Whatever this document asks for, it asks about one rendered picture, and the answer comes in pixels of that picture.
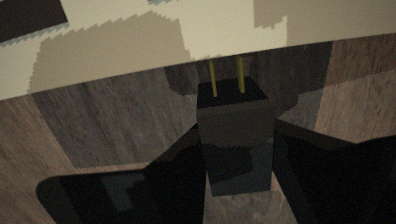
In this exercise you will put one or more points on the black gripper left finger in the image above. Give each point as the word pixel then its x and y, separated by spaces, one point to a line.
pixel 169 190

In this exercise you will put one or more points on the black two-prong plug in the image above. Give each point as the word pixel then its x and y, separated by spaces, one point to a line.
pixel 236 125

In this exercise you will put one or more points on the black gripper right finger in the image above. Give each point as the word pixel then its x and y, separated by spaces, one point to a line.
pixel 327 180

